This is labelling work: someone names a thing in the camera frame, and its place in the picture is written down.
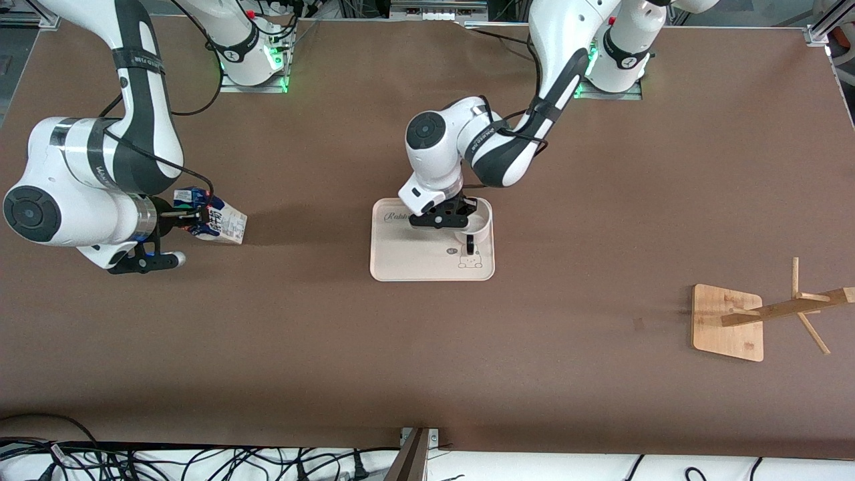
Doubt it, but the white smiley mug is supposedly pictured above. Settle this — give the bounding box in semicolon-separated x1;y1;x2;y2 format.
454;198;494;255

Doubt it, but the blue milk carton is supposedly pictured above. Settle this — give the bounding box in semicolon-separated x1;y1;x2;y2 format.
172;187;248;246

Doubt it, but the wooden cup hanging rack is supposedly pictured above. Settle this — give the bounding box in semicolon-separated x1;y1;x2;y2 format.
691;257;855;363

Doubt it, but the cream tray with rabbit print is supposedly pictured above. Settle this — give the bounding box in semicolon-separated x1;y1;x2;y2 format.
369;197;496;282

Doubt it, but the brown table cover sheet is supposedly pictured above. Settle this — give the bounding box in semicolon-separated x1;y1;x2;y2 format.
0;13;855;462

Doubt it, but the grey metal rack unit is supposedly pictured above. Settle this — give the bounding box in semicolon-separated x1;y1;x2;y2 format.
389;0;488;21

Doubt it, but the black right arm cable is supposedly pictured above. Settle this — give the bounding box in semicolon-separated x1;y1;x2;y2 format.
99;0;225;196

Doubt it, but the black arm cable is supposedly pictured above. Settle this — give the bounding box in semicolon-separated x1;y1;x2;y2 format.
99;0;225;196
468;33;556;156

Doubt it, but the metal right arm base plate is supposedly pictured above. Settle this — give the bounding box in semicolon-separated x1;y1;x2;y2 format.
219;30;290;94

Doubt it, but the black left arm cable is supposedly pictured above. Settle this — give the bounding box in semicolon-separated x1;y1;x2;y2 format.
468;33;556;156

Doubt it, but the black base power cable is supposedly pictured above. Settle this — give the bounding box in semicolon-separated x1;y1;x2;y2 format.
461;25;535;51

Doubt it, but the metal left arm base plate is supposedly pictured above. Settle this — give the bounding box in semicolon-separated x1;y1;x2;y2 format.
571;30;643;101

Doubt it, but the aluminium frame profile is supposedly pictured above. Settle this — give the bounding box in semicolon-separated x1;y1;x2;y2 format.
20;0;62;29
805;0;855;47

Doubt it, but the aluminium camera post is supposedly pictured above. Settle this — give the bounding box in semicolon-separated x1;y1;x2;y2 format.
384;428;430;481

